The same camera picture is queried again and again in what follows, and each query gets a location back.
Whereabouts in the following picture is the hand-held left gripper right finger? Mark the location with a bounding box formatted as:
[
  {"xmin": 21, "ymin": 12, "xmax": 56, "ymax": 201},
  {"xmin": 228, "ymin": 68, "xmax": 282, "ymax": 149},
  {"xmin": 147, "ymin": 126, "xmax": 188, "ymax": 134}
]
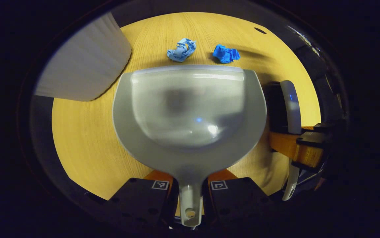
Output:
[{"xmin": 202, "ymin": 168, "xmax": 274, "ymax": 230}]

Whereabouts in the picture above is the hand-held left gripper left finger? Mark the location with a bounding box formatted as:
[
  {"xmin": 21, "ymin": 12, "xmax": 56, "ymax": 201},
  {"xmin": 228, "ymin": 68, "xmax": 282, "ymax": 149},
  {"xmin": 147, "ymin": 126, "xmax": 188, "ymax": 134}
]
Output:
[{"xmin": 106, "ymin": 170, "xmax": 179, "ymax": 232}]

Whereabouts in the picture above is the small white broom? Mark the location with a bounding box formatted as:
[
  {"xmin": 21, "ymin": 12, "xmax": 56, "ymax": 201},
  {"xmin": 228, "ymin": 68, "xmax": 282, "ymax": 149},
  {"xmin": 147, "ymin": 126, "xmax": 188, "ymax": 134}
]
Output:
[{"xmin": 263, "ymin": 80, "xmax": 303, "ymax": 202}]

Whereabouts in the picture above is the grey dustpan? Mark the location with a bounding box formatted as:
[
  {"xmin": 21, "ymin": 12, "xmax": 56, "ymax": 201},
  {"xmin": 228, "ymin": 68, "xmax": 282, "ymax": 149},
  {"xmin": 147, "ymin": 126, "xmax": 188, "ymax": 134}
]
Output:
[{"xmin": 112, "ymin": 64, "xmax": 268, "ymax": 227}]

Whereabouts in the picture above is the deep blue paper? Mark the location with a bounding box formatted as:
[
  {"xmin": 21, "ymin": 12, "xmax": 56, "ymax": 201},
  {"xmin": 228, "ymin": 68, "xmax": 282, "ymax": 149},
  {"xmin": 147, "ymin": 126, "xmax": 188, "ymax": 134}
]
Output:
[{"xmin": 213, "ymin": 44, "xmax": 241, "ymax": 64}]

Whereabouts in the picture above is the light blue paper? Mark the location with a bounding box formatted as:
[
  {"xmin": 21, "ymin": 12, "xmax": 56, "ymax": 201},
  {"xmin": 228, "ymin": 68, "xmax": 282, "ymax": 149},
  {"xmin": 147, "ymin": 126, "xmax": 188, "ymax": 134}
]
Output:
[{"xmin": 166, "ymin": 38, "xmax": 197, "ymax": 63}]

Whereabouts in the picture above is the wooden desktop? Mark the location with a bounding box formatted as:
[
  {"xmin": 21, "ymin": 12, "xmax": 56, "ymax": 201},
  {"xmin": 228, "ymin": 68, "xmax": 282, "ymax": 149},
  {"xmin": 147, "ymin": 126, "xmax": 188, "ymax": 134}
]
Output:
[{"xmin": 51, "ymin": 12, "xmax": 322, "ymax": 217}]

